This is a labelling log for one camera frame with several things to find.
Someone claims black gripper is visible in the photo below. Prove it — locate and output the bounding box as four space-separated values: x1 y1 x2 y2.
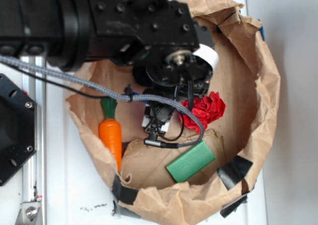
133 21 219 98

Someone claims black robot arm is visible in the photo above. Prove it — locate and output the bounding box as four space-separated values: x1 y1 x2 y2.
0 0 218 97

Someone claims crumpled red paper ball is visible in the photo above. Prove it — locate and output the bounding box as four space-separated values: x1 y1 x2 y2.
179 91 226 134

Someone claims blue tape piece right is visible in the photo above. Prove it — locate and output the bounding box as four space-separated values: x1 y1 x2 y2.
258 19 266 41

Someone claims brown paper bag container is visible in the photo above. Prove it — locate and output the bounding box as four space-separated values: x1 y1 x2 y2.
65 0 281 225

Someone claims green rectangular block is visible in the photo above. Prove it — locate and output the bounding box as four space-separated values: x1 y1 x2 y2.
166 141 216 183

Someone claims orange toy carrot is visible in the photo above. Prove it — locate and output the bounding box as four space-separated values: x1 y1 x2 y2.
98 98 122 170

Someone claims black tape piece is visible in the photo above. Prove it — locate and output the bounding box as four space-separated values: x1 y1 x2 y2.
217 155 253 190
220 194 247 218
112 175 139 205

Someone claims black tape piece bottom left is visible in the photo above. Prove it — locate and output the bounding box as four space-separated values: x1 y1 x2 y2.
112 175 139 205

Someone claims black tape piece bottom right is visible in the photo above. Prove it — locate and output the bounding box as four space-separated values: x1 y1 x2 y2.
220 194 247 218

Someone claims grey braided cable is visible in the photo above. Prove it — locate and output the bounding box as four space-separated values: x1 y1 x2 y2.
0 55 205 149

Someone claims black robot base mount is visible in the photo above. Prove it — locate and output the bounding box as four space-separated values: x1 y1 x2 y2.
0 74 36 186

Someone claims aluminium extrusion rail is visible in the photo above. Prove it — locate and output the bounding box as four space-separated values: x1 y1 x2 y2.
22 74 46 225

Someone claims metal corner bracket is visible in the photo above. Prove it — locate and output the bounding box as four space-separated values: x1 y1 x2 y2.
15 202 43 225

